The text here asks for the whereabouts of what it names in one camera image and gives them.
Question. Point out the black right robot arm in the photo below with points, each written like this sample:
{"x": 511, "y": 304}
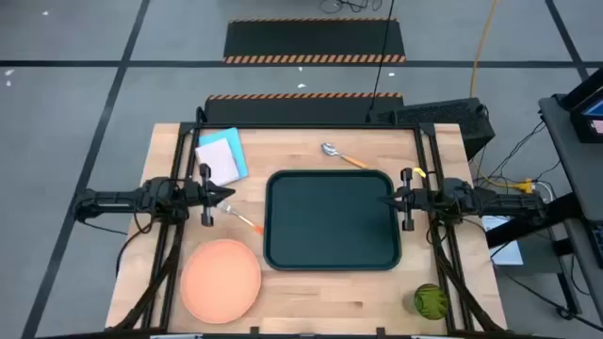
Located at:
{"x": 494, "y": 205}

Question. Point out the grey side desk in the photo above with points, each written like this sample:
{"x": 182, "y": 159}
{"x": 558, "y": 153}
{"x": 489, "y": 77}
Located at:
{"x": 575, "y": 165}

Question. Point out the white paper sheet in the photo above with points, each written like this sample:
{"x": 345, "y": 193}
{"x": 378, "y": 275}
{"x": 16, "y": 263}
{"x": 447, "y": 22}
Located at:
{"x": 511, "y": 254}

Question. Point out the large hazard-striped black floor mat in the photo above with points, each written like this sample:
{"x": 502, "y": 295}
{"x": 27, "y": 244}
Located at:
{"x": 311, "y": 40}

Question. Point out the white notepad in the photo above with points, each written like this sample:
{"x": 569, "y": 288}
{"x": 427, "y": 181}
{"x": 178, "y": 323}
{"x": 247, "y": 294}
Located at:
{"x": 216, "y": 160}

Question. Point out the black monitor on desk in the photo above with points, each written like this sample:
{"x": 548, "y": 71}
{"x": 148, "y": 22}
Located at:
{"x": 589, "y": 127}

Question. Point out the green faceted glass cup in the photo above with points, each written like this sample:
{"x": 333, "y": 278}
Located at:
{"x": 431, "y": 301}

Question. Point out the blue and white napkin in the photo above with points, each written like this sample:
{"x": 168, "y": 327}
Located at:
{"x": 238, "y": 150}

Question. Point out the small hazard-striped black floor mat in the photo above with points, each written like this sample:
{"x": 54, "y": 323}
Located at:
{"x": 301, "y": 110}

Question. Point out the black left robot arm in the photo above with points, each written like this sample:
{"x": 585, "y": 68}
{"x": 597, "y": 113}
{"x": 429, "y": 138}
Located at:
{"x": 118, "y": 200}

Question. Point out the yellow tag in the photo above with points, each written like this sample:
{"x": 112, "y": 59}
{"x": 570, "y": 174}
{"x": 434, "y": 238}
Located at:
{"x": 419, "y": 172}

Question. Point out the black computer tower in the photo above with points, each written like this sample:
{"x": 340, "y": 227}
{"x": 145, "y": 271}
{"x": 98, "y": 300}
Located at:
{"x": 438, "y": 117}

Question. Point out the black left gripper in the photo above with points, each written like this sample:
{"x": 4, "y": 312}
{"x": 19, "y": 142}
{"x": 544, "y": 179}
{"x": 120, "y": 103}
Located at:
{"x": 206, "y": 195}

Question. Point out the orange round plate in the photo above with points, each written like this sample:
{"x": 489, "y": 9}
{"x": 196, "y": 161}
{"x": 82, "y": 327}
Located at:
{"x": 220, "y": 282}

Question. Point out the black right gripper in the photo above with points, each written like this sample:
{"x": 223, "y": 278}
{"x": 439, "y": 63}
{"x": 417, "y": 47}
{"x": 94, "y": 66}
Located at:
{"x": 408, "y": 200}

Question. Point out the dark green plastic tray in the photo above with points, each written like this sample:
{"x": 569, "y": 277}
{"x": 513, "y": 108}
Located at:
{"x": 330, "y": 221}

